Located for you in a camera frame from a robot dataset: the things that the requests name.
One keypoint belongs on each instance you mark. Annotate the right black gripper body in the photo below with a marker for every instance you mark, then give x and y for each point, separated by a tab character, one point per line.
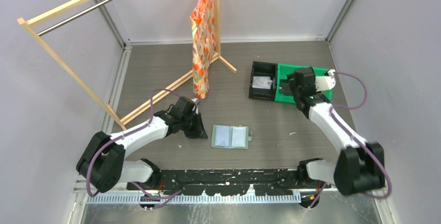
290	77

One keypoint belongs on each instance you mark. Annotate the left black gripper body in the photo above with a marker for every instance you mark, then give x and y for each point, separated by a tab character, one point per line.
191	125

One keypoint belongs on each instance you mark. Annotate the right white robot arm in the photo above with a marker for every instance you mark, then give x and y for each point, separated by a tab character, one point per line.
360	167

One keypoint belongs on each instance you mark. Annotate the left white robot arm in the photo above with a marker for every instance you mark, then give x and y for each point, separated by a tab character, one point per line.
104	162

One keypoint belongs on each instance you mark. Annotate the black cards in bin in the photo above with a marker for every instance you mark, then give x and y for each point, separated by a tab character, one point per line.
284	88

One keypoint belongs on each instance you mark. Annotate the white cards in bin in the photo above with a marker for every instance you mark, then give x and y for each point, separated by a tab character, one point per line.
262	82

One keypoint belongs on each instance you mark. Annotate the green bin right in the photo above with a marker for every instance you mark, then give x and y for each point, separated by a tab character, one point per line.
320	72

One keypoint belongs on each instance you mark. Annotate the green bin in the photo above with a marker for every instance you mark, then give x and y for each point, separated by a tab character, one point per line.
320	72
282	71

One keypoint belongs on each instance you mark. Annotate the green bin middle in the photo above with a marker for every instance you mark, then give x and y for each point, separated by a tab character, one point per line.
282	71

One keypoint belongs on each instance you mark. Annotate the black storage bin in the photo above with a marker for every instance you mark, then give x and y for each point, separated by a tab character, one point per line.
263	69

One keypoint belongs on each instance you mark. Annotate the orange floral hanging cloth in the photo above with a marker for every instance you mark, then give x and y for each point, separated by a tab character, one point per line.
203	45

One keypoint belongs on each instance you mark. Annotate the wooden clothes rack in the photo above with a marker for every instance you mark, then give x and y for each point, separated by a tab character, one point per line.
39	92

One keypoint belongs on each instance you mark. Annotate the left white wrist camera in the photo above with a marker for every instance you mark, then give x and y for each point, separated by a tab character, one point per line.
196	102

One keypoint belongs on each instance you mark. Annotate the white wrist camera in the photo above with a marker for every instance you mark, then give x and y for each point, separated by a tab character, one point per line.
327	81
196	102

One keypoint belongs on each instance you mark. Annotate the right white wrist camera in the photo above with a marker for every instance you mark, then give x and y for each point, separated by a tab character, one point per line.
327	81

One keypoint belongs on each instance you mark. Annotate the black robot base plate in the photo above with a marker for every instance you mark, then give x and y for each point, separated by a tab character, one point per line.
229	182

